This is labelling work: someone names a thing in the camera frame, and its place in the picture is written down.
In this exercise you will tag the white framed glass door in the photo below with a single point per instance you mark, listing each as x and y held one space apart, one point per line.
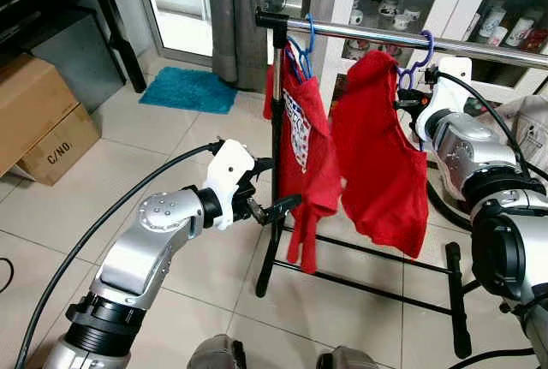
175 1

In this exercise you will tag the black chrome clothes rack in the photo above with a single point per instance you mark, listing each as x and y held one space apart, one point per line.
368 35

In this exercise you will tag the grey left robot foot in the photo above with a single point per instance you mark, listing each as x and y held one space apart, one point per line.
214 354

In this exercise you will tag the grey robot foot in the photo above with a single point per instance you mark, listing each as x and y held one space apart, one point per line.
214 354
347 359

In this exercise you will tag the grey metal cabinet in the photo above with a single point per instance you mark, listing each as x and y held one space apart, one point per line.
81 61

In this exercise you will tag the plain red t-shirt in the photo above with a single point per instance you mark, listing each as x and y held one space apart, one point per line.
377 155

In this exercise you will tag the white patterned tumbler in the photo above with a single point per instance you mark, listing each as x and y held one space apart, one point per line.
495 22
519 32

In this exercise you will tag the grey curtain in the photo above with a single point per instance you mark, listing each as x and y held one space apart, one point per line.
235 18

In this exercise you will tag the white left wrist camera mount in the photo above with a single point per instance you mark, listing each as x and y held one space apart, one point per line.
227 163

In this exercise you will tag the cardboard box with lettering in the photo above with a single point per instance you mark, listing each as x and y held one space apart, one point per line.
64 151

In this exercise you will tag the grey right robot foot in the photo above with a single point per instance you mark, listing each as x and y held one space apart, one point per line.
347 359

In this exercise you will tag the red printed t-shirt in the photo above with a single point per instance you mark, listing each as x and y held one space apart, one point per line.
318 176

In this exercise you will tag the blue plastic hanger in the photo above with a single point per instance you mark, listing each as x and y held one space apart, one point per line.
310 31

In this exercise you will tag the teal floor mat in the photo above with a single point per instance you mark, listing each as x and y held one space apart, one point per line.
188 91

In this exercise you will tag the red cup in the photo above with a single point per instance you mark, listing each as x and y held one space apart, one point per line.
537 40

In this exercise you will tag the purple plastic hanger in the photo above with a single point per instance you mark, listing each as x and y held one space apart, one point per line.
430 48

